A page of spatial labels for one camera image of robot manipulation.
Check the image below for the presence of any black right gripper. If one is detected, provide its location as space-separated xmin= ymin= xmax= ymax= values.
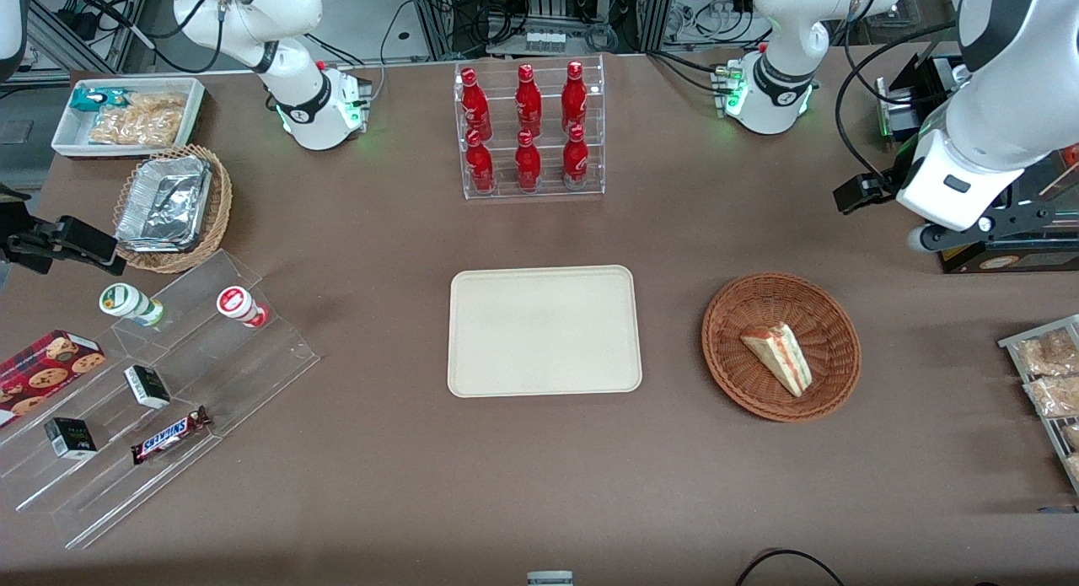
xmin=0 ymin=203 xmax=60 ymax=276

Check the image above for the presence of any triangular sandwich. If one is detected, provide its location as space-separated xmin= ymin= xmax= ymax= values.
xmin=740 ymin=322 xmax=814 ymax=399

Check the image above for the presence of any tray of packaged snacks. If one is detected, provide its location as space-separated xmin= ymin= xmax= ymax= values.
xmin=997 ymin=314 xmax=1079 ymax=496

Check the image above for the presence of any aluminium foil tray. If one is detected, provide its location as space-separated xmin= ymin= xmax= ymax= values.
xmin=115 ymin=153 xmax=214 ymax=253

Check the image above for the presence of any light wicker basket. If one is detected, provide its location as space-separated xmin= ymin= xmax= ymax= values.
xmin=111 ymin=143 xmax=234 ymax=275

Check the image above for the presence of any brown round wicker basket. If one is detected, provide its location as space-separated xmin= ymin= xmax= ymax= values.
xmin=701 ymin=271 xmax=862 ymax=423

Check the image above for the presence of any beige plastic tray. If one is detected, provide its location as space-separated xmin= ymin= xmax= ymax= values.
xmin=448 ymin=266 xmax=643 ymax=399

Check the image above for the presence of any black box on right wrist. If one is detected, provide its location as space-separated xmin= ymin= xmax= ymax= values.
xmin=55 ymin=216 xmax=128 ymax=276

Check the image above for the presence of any black box on wrist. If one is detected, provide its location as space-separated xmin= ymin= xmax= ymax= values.
xmin=55 ymin=216 xmax=128 ymax=276
xmin=834 ymin=174 xmax=896 ymax=215

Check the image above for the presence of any white rectangular snack bin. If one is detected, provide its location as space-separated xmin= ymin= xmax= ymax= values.
xmin=51 ymin=77 xmax=207 ymax=159

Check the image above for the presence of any green label yogurt bottle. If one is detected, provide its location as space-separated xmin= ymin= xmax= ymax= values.
xmin=98 ymin=282 xmax=166 ymax=328

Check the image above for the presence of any black box on left wrist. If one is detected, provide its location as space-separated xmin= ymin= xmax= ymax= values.
xmin=834 ymin=174 xmax=896 ymax=215

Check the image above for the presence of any red cookie box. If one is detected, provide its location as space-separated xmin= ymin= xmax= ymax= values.
xmin=0 ymin=329 xmax=108 ymax=429

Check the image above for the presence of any clear bag of crackers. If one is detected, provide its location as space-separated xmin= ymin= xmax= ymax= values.
xmin=88 ymin=108 xmax=185 ymax=148
xmin=125 ymin=92 xmax=188 ymax=116

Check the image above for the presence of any black food warmer appliance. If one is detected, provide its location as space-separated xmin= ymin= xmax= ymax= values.
xmin=875 ymin=51 xmax=1079 ymax=275

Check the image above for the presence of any green snack packet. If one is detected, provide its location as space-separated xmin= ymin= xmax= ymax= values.
xmin=69 ymin=88 xmax=132 ymax=114

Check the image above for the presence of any small black carton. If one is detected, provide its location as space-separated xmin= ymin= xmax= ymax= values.
xmin=43 ymin=417 xmax=99 ymax=461
xmin=123 ymin=364 xmax=172 ymax=411

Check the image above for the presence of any red label yogurt bottle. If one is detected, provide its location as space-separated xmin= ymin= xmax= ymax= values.
xmin=215 ymin=285 xmax=271 ymax=330

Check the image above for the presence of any clear acrylic stepped stand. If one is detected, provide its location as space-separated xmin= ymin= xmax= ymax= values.
xmin=0 ymin=248 xmax=322 ymax=551

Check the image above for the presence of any Snickers chocolate bar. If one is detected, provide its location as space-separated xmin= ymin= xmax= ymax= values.
xmin=130 ymin=406 xmax=212 ymax=465

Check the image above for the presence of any red cola bottle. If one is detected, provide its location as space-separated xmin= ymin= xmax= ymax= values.
xmin=562 ymin=124 xmax=590 ymax=189
xmin=515 ymin=63 xmax=544 ymax=137
xmin=514 ymin=129 xmax=543 ymax=191
xmin=460 ymin=67 xmax=493 ymax=140
xmin=561 ymin=60 xmax=588 ymax=132
xmin=465 ymin=129 xmax=496 ymax=194

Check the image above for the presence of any clear acrylic bottle rack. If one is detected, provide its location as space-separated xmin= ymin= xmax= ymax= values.
xmin=454 ymin=54 xmax=606 ymax=202

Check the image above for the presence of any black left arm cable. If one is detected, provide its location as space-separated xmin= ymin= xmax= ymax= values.
xmin=834 ymin=17 xmax=959 ymax=186

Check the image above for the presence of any black table edge cable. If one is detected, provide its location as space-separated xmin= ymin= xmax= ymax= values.
xmin=733 ymin=549 xmax=847 ymax=586

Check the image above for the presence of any aluminium frame rack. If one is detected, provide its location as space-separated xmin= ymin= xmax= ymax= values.
xmin=409 ymin=0 xmax=677 ymax=60

